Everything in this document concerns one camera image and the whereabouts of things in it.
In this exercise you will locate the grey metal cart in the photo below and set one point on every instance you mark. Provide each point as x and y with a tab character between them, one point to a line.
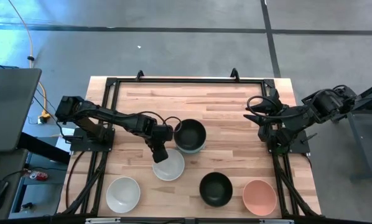
363	130

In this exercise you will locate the black bowl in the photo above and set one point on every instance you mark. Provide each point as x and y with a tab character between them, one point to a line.
190	135
216	189

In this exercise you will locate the pink bowl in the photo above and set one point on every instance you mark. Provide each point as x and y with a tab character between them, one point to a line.
259	197

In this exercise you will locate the black aluminium table frame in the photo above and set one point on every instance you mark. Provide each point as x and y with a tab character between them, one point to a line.
189	80

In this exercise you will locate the grey desk top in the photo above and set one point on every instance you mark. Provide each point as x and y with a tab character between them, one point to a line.
12	109

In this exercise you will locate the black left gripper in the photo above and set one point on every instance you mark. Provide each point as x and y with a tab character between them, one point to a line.
161	134

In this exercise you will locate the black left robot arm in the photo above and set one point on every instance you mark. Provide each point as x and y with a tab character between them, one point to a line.
117	118

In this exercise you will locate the dark desk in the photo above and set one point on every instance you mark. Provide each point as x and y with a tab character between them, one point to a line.
5	168

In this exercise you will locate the red and white small device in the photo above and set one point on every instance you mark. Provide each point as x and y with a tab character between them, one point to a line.
39	176

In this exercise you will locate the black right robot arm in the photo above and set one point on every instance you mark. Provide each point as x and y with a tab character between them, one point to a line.
323	105

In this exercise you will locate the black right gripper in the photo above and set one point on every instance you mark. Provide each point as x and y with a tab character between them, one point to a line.
276	113

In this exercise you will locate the silver metal bracket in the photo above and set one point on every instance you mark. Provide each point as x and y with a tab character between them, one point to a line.
276	221
103	220

